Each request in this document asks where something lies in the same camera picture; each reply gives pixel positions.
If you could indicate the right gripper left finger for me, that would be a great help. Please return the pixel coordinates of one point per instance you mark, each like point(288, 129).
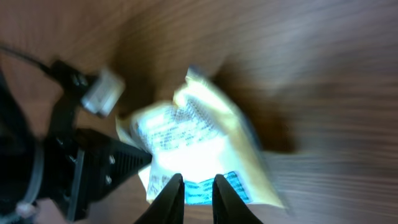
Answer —
point(168, 206)

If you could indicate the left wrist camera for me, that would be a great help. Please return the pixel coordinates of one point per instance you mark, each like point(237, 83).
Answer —
point(103, 95)

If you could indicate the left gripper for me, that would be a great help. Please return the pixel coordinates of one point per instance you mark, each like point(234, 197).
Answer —
point(108, 162)

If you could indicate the yellow white snack bag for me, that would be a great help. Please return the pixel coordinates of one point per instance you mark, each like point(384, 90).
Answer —
point(199, 134)

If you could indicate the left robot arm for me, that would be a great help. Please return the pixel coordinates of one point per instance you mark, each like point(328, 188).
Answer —
point(23, 161)

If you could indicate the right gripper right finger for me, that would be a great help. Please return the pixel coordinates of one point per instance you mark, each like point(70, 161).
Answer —
point(228, 208)

